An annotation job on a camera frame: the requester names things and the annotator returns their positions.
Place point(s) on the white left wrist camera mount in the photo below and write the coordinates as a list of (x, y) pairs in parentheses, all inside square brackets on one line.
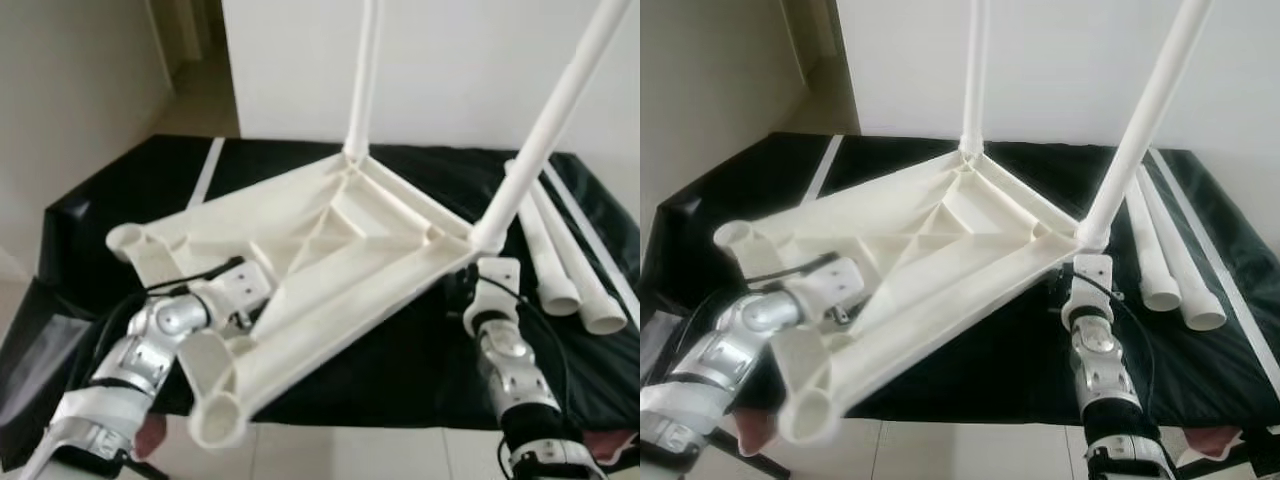
[(240, 290), (835, 285)]

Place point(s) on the pink rounded object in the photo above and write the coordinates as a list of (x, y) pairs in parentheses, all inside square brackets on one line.
[(757, 432), (610, 443), (152, 437), (1212, 440)]

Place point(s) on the black table cloth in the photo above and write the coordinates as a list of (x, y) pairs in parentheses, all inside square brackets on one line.
[(400, 370), (1000, 370)]

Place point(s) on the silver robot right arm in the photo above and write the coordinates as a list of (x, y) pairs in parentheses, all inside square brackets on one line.
[(515, 360), (1100, 360)]

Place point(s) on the white plastic table top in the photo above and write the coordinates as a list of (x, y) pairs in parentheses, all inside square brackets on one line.
[(940, 260), (330, 260)]

